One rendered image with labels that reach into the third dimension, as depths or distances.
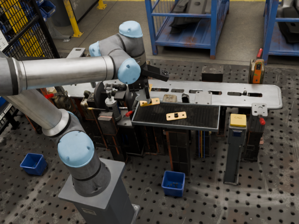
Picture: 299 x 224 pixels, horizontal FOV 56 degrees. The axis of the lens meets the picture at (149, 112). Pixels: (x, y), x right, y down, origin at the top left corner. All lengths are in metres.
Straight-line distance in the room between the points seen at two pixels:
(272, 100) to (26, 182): 1.44
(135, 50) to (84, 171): 0.46
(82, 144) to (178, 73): 1.35
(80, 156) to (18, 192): 0.90
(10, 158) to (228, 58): 2.59
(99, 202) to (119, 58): 0.54
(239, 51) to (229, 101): 2.19
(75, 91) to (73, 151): 0.81
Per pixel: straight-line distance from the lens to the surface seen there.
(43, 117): 1.01
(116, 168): 1.16
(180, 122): 1.19
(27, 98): 0.95
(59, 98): 1.66
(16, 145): 2.06
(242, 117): 1.21
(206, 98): 1.36
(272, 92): 1.59
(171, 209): 1.48
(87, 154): 0.97
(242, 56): 3.58
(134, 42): 0.99
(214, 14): 3.22
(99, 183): 1.09
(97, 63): 0.82
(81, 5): 4.69
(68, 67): 0.79
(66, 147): 0.99
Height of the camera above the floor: 2.03
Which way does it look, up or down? 45 degrees down
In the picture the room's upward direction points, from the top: 11 degrees counter-clockwise
